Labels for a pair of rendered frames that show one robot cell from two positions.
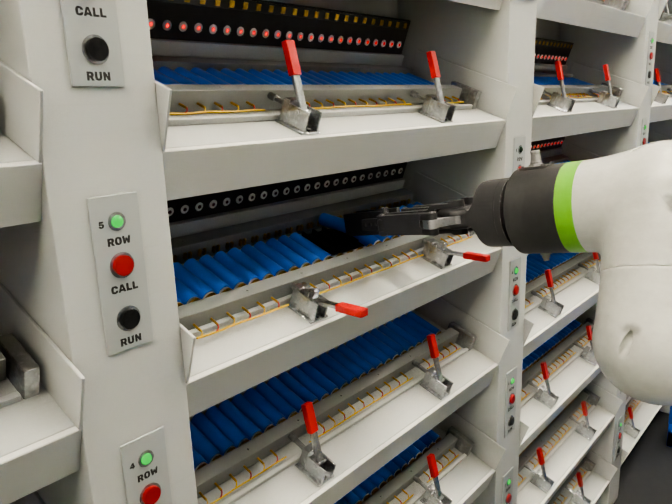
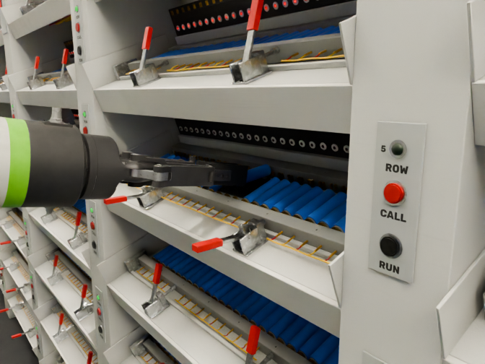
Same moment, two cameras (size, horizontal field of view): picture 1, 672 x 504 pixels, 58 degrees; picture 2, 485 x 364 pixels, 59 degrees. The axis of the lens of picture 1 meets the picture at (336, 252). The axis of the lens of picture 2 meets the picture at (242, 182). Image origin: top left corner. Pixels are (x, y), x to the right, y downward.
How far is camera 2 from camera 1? 111 cm
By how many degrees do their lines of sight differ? 97
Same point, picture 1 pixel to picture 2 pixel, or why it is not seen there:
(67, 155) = (79, 88)
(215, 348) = (121, 190)
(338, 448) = (174, 318)
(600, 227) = not seen: outside the picture
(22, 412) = not seen: hidden behind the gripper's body
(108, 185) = (84, 100)
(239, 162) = (112, 98)
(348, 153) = (154, 102)
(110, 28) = (81, 42)
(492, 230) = not seen: hidden behind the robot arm
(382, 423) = (198, 342)
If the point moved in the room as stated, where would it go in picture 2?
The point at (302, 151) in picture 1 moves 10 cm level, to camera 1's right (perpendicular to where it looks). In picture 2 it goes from (131, 97) to (100, 97)
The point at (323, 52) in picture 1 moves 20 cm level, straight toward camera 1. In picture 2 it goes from (298, 14) to (163, 18)
